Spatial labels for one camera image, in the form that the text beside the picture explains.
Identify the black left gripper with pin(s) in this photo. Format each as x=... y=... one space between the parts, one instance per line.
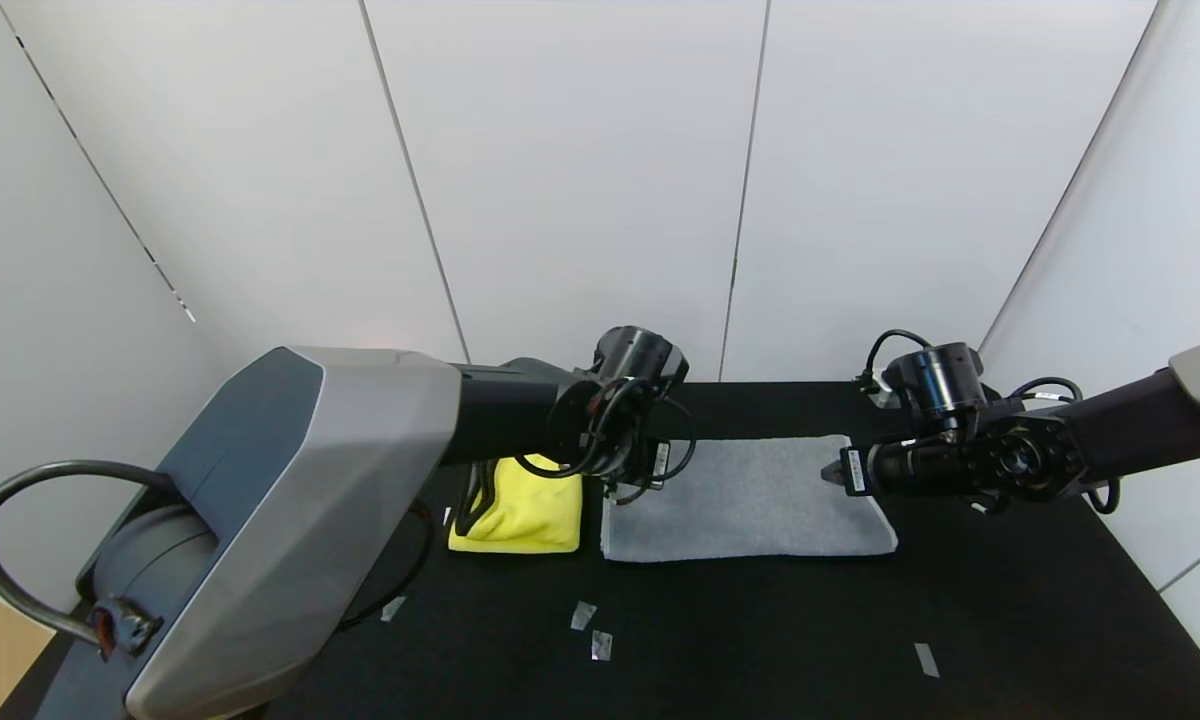
x=660 y=461

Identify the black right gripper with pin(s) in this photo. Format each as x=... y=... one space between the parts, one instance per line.
x=854 y=470

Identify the grey towel with orange stripes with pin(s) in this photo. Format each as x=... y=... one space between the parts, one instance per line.
x=750 y=500

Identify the yellow towel with black trim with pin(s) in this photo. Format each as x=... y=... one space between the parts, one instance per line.
x=530 y=510

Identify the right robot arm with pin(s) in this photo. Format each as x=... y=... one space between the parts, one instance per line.
x=1110 y=430

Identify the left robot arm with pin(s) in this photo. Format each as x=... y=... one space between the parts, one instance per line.
x=310 y=500

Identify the clear tape piece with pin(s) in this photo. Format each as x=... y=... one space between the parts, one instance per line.
x=601 y=645
x=582 y=615
x=926 y=660
x=392 y=608

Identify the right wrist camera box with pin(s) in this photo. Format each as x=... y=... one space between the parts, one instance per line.
x=885 y=395

